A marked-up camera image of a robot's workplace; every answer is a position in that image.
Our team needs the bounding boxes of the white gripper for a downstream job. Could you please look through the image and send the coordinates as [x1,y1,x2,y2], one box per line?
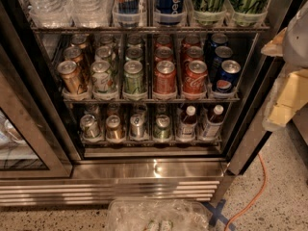
[261,28,308,132]

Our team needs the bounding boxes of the green soda can front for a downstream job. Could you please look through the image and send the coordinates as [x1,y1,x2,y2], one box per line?
[124,61,144,94]

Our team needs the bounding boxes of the green soda can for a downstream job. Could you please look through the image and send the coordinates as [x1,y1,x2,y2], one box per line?
[124,61,144,94]
[125,46,143,62]
[127,35,144,48]

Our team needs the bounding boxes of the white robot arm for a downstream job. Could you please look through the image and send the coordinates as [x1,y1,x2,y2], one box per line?
[261,2,308,132]

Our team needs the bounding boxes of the blue pepsi can front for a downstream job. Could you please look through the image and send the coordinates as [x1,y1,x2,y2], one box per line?
[212,60,241,93]

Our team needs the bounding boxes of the blue pepsi can middle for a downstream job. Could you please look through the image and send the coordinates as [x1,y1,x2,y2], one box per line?
[209,46,233,82]

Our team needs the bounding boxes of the blue pepsi can rear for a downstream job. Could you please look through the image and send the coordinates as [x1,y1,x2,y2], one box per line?
[204,33,228,62]

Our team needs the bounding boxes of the red cola can front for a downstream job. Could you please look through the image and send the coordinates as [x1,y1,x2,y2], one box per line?
[183,60,208,94]

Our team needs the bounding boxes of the red cola can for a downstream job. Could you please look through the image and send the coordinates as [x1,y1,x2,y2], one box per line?
[181,34,201,50]
[183,60,208,94]
[181,46,203,69]

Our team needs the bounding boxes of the green tall can right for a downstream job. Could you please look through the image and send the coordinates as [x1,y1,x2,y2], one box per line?
[229,0,269,27]

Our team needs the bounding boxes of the green tall can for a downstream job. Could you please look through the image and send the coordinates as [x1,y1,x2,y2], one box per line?
[229,0,269,27]
[192,0,225,25]

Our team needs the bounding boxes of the red cola can middle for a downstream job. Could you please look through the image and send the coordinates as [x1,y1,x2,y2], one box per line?
[181,46,203,69]

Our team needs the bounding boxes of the red cola can rear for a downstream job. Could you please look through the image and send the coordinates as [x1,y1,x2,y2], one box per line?
[181,34,201,50]

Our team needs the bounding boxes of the green tall can left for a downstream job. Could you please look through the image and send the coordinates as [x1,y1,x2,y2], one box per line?
[192,0,225,25]

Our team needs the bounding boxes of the orange soda can front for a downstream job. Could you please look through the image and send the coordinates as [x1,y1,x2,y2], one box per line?
[154,61,176,94]

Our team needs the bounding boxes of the green can bottom shelf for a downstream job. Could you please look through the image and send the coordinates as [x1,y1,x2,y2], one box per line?
[154,115,171,140]

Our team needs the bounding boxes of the orange soda can rear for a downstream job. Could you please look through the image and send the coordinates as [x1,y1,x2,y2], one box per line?
[155,34,172,48]

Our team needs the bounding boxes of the tall blue pepsi can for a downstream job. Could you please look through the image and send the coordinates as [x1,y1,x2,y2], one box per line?
[154,0,184,25]

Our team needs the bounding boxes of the silver can bottom middle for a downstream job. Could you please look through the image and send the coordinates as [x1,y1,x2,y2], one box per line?
[130,114,144,138]

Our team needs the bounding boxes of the silver can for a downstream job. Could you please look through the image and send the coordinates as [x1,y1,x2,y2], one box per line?
[80,115,101,139]
[130,114,144,138]

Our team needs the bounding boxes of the green soda can middle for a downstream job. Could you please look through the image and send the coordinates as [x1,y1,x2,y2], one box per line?
[125,46,143,62]

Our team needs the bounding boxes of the green soda can rear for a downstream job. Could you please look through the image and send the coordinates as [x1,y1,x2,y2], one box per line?
[127,35,144,48]

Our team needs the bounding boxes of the gold can bottom shelf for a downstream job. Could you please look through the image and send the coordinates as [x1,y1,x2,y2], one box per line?
[106,115,123,140]

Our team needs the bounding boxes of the stainless steel fridge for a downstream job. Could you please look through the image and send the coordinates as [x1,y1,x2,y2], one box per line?
[0,0,305,206]

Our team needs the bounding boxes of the red bull tall can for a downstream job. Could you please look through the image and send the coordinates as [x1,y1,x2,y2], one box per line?
[115,0,141,28]

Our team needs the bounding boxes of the white green can front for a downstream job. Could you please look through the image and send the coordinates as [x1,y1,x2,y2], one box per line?
[90,61,115,93]

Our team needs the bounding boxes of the white green can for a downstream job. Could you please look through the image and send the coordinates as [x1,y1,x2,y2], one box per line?
[94,45,116,68]
[99,34,117,52]
[90,61,115,93]

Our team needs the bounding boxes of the white green can rear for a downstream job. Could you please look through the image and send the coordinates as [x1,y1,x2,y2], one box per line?
[99,34,117,52]

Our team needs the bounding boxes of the white green can middle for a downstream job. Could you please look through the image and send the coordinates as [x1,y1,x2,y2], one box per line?
[94,45,116,68]

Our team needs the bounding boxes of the silver can bottom left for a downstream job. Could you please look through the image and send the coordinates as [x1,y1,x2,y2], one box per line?
[80,115,101,139]

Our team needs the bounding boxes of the gold can rear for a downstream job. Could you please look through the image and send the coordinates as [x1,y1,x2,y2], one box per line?
[70,34,92,64]

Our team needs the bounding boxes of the gold can front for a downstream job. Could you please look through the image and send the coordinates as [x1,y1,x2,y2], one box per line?
[57,61,88,94]

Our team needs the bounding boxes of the gold can middle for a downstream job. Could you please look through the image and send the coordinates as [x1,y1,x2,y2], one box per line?
[63,45,90,82]

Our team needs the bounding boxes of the glass fridge door left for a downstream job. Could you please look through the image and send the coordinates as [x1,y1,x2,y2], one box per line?
[0,45,73,179]

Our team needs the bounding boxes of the brown bottle white cap right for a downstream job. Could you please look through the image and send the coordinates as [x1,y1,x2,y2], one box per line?
[202,105,224,138]

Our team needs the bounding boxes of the brown bottle white cap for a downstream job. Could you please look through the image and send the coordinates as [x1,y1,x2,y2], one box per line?
[177,105,197,139]
[202,105,224,138]

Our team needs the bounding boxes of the brown bottle white cap left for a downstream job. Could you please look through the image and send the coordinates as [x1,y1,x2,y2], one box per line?
[177,105,197,139]

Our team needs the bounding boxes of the blue tape cross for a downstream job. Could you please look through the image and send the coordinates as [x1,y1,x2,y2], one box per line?
[203,199,228,231]

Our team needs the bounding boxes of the clear plastic bin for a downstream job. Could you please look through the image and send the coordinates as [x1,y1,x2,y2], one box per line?
[106,199,209,231]

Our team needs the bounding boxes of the clear water bottle right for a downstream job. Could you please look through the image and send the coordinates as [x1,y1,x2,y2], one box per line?
[72,0,114,28]

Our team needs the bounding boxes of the clear water bottle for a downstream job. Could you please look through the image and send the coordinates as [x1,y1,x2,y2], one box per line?
[29,0,71,28]
[72,0,114,28]

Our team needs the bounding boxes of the clear water bottle left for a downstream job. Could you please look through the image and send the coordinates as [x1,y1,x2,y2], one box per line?
[29,0,71,28]

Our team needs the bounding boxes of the orange cable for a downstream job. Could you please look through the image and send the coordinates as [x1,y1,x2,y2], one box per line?
[223,153,268,231]

